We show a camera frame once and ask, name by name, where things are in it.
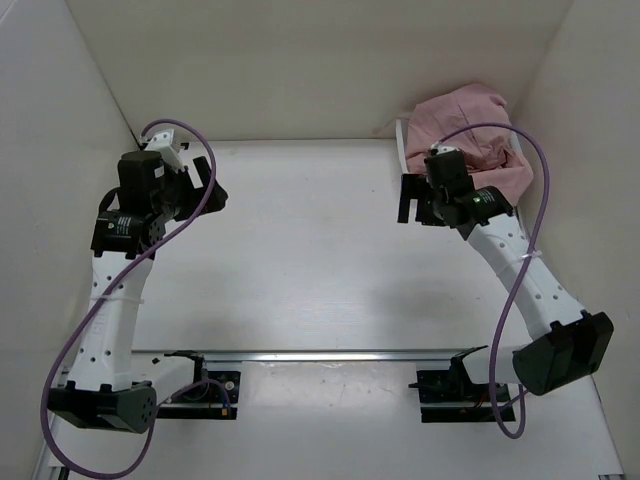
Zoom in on pink trousers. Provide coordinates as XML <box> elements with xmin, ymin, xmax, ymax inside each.
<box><xmin>405</xmin><ymin>83</ymin><xmax>533</xmax><ymax>206</ymax></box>

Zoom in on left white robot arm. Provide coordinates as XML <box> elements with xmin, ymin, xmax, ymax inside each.
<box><xmin>44</xmin><ymin>150</ymin><xmax>228</xmax><ymax>434</ymax></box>

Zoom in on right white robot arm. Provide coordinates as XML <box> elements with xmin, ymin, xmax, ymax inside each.
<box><xmin>398</xmin><ymin>147</ymin><xmax>614</xmax><ymax>400</ymax></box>

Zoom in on white plastic basket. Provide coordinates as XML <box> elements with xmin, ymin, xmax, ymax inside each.
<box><xmin>393</xmin><ymin>117</ymin><xmax>523</xmax><ymax>174</ymax></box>

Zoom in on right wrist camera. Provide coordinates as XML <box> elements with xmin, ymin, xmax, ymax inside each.
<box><xmin>429</xmin><ymin>142</ymin><xmax>460</xmax><ymax>157</ymax></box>

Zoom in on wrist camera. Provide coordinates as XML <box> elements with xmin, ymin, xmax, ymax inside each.
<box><xmin>143</xmin><ymin>129</ymin><xmax>184</xmax><ymax>170</ymax></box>
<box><xmin>429</xmin><ymin>142</ymin><xmax>460</xmax><ymax>157</ymax></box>

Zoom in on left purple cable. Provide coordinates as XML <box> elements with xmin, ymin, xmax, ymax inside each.
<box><xmin>45</xmin><ymin>118</ymin><xmax>217</xmax><ymax>476</ymax></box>

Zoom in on purple cable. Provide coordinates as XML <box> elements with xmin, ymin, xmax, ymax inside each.
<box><xmin>45</xmin><ymin>118</ymin><xmax>217</xmax><ymax>476</ymax></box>
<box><xmin>432</xmin><ymin>122</ymin><xmax>551</xmax><ymax>439</ymax></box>

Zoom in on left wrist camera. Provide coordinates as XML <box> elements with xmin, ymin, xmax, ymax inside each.
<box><xmin>143</xmin><ymin>129</ymin><xmax>184</xmax><ymax>170</ymax></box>

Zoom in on aluminium rail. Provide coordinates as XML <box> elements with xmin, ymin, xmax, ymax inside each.
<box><xmin>132</xmin><ymin>348</ymin><xmax>489</xmax><ymax>365</ymax></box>

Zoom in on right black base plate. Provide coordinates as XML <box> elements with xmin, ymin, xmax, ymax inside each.
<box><xmin>408</xmin><ymin>370</ymin><xmax>495</xmax><ymax>424</ymax></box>

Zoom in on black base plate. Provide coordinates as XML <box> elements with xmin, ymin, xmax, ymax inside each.
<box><xmin>408</xmin><ymin>370</ymin><xmax>495</xmax><ymax>424</ymax></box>
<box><xmin>157</xmin><ymin>363</ymin><xmax>241</xmax><ymax>421</ymax></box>

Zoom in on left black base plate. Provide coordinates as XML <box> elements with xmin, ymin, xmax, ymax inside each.
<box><xmin>157</xmin><ymin>363</ymin><xmax>241</xmax><ymax>421</ymax></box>

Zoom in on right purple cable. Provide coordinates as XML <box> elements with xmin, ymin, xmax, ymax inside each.
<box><xmin>432</xmin><ymin>122</ymin><xmax>551</xmax><ymax>439</ymax></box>

